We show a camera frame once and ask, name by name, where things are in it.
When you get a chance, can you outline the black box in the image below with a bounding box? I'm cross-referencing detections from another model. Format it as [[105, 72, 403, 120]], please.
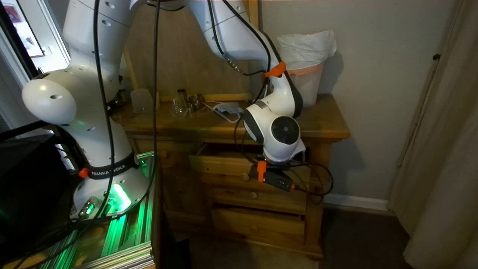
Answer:
[[0, 133, 77, 263]]

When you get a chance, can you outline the white picture frame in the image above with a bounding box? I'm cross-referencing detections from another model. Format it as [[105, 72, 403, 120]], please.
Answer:
[[0, 0, 74, 81]]

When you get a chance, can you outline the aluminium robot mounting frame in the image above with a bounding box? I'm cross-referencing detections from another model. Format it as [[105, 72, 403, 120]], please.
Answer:
[[43, 149, 162, 269]]

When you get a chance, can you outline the black camera on stand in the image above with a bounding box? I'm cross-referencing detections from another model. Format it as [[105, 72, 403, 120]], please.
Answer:
[[107, 73, 129, 115]]

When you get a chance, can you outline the white crumpled cloth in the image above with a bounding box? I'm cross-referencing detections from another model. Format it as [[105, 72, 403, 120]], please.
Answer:
[[214, 102, 246, 118]]

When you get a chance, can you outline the wooden backboard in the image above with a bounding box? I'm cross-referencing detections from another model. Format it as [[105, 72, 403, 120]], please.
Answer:
[[119, 0, 264, 103]]

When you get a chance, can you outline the white bin with liner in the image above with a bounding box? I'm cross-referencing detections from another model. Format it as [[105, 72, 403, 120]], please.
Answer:
[[277, 28, 340, 109]]

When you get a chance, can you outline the clear glass tumbler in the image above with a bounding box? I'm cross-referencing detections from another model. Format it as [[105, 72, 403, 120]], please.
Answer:
[[171, 88, 195, 120]]

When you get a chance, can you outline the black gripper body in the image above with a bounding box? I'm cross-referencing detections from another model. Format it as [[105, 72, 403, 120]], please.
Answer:
[[247, 155, 276, 185]]

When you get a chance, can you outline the wooden pine dresser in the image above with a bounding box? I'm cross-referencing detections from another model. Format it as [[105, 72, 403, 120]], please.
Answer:
[[111, 93, 352, 260]]

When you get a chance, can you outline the small steel measuring cup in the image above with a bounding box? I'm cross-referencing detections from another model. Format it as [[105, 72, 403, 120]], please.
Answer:
[[192, 94, 207, 114]]

